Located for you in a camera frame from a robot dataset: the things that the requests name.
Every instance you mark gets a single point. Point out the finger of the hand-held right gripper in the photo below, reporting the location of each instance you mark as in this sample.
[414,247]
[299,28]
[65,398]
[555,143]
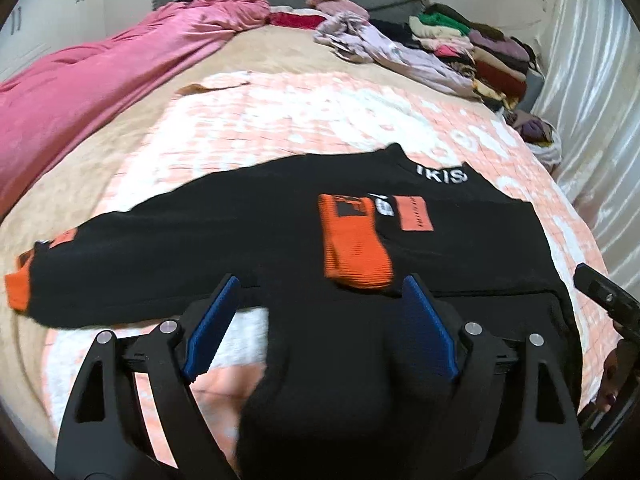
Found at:
[602,292]

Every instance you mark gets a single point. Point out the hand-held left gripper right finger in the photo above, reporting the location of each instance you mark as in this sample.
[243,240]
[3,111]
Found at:
[430,332]

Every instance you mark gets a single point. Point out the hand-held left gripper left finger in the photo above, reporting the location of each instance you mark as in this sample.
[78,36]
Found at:
[212,332]

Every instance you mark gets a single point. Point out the black sweater with orange cuffs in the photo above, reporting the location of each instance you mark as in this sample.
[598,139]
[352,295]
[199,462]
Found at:
[225,240]

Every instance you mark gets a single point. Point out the stack of folded clothes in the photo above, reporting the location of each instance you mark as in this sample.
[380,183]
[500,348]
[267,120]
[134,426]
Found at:
[500,60]

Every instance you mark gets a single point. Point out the person's right hand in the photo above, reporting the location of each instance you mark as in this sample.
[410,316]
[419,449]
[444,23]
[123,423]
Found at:
[611,382]

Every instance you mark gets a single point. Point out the purple bundled cloth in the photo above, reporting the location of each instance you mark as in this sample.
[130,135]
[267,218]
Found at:
[532,127]

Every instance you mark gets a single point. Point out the white satin curtain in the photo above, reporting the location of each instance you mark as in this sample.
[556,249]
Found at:
[590,60]

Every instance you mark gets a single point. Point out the peach and white fleece blanket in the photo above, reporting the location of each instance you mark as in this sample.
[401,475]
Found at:
[325,115]

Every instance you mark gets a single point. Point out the pink duvet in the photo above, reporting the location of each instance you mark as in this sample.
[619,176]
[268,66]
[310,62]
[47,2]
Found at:
[100,75]

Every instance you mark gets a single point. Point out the lilac crumpled garment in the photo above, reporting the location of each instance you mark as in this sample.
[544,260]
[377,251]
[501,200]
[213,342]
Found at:
[380,45]

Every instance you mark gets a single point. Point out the red cloth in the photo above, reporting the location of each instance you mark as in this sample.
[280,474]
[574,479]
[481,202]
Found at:
[295,20]

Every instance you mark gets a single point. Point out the white wardrobe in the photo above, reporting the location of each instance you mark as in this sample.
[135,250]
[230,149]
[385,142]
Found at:
[45,10]

